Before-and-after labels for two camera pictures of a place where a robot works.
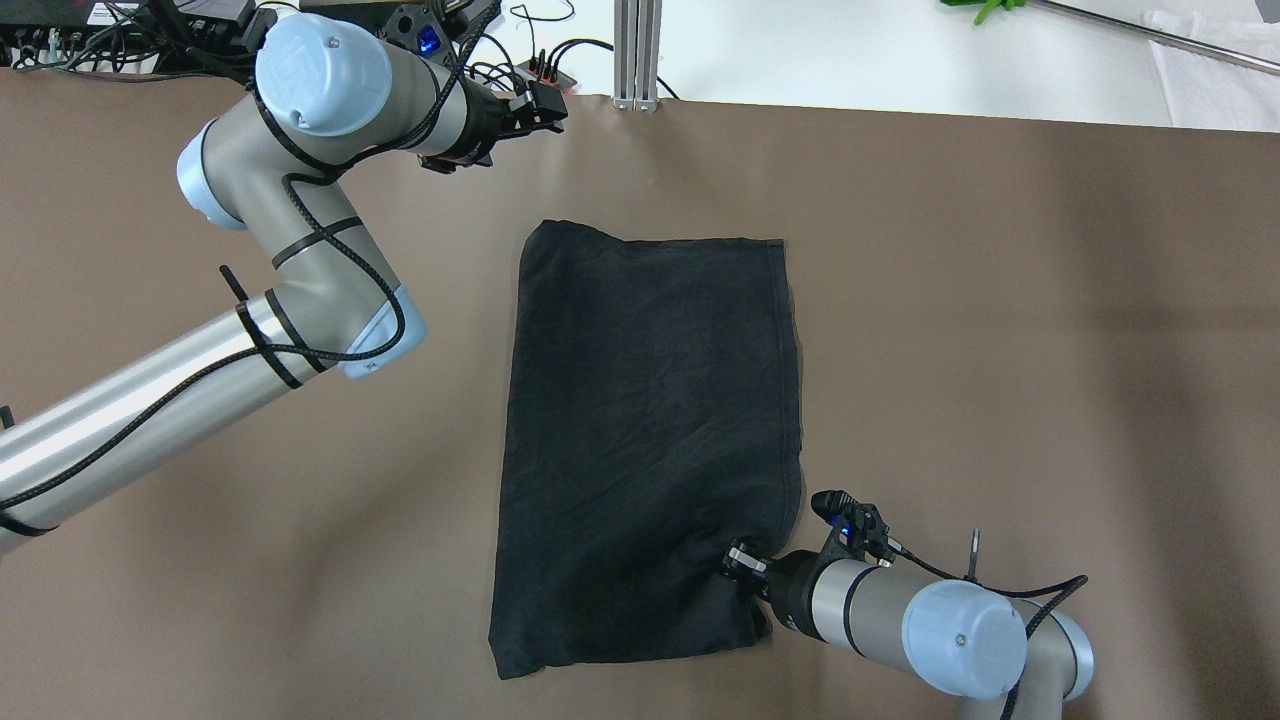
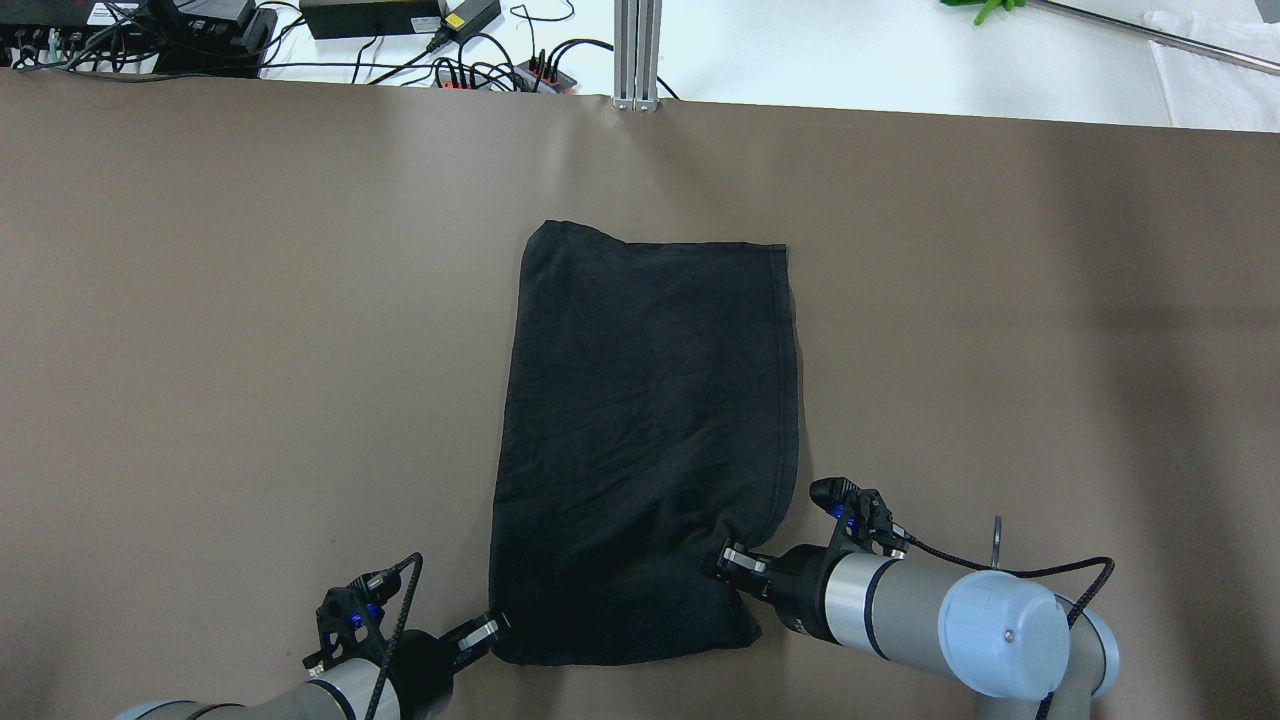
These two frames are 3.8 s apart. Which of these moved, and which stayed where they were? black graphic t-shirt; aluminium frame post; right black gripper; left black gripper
Moved: left black gripper
Stayed: aluminium frame post; black graphic t-shirt; right black gripper
